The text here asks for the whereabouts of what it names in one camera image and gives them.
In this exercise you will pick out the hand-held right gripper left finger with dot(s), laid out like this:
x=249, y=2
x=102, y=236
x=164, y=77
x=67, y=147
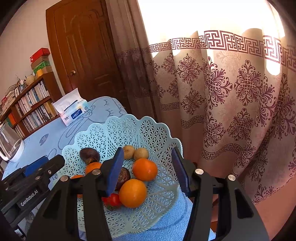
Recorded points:
x=114, y=173

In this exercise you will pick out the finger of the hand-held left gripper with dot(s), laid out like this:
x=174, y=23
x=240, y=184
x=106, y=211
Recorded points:
x=52, y=165
x=34, y=166

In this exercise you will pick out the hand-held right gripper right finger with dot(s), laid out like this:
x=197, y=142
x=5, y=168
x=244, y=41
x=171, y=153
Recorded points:
x=181, y=173

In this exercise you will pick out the dark wrinkled passion fruit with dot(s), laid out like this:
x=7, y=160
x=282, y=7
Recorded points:
x=89, y=154
x=123, y=177

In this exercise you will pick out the small mandarin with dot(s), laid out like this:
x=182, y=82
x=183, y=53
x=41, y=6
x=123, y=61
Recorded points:
x=77, y=176
x=91, y=167

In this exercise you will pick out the small brown round fruit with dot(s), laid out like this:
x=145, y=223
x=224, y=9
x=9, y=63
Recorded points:
x=141, y=153
x=128, y=151

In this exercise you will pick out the red tomato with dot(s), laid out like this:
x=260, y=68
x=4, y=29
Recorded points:
x=114, y=200

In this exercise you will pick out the large yellowish orange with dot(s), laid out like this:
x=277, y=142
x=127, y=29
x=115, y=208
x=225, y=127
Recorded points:
x=133, y=193

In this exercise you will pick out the teal plastic lattice basket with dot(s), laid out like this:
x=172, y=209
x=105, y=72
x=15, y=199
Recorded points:
x=150, y=139

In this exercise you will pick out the light blue printed tablecloth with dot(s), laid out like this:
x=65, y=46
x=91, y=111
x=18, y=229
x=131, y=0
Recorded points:
x=46, y=134

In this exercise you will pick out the white tissue pack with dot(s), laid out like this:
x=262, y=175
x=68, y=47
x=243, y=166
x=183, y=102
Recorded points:
x=74, y=113

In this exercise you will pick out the wooden bookshelf with books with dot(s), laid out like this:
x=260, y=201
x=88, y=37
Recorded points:
x=34, y=104

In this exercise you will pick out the small woven basket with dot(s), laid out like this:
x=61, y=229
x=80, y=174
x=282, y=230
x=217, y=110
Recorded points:
x=30, y=80

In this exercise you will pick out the patterned beige curtain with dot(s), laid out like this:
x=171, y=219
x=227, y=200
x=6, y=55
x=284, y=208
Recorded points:
x=219, y=92

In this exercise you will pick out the brass door knob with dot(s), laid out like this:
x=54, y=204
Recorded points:
x=72, y=73

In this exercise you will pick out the green cardboard box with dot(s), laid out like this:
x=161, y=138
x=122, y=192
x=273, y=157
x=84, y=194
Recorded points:
x=41, y=68

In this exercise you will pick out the red cardboard box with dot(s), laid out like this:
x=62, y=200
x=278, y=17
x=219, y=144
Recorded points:
x=39, y=55

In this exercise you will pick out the brown wooden door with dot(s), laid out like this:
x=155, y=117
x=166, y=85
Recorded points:
x=87, y=46

